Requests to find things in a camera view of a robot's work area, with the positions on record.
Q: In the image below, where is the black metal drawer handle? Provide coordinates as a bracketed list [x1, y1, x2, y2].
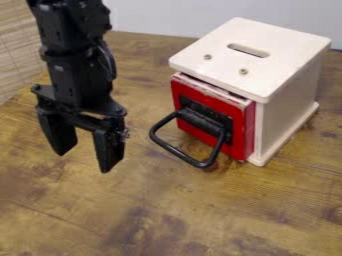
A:
[149, 107, 233, 169]

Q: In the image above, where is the red drawer front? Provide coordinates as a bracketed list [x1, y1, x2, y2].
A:
[171, 72, 256, 161]

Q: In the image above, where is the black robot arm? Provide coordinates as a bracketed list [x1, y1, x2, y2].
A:
[25, 0, 126, 172]

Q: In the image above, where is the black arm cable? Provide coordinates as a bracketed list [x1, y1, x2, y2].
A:
[92, 40, 118, 81]

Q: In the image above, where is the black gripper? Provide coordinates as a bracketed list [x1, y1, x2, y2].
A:
[32, 44, 128, 173]

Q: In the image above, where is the white wooden drawer box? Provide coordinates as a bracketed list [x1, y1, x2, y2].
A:
[168, 17, 331, 166]

